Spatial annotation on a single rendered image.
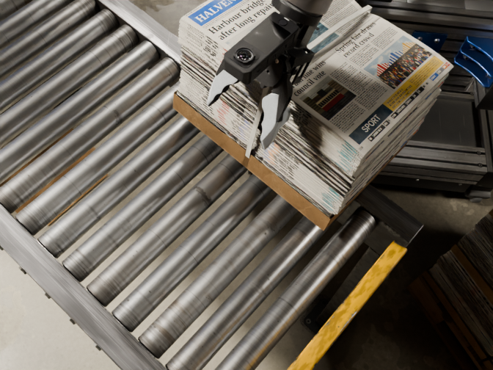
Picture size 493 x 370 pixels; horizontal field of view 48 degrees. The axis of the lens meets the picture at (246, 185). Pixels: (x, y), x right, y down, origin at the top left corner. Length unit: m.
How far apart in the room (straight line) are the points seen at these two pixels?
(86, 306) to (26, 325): 0.89
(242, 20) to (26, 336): 1.25
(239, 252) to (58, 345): 0.95
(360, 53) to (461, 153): 1.01
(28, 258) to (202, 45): 0.47
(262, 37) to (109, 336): 0.54
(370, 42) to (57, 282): 0.67
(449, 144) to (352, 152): 1.14
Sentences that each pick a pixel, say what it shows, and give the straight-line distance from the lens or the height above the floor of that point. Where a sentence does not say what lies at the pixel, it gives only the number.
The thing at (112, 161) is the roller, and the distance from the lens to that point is 1.09.
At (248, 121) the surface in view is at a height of 0.94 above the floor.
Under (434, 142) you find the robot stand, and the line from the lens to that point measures 1.91.
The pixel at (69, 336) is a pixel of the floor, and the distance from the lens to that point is 1.82.
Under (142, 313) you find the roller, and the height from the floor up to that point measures 0.79.
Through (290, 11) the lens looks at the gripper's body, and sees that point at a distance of 0.75.
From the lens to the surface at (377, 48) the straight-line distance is 0.97.
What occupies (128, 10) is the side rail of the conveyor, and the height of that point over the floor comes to 0.80.
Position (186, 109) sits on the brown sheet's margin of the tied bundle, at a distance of 1.05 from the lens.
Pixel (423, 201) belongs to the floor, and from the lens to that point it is 2.04.
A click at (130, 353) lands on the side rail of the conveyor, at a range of 0.95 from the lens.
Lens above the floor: 1.73
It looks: 63 degrees down
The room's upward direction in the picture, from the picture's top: 7 degrees clockwise
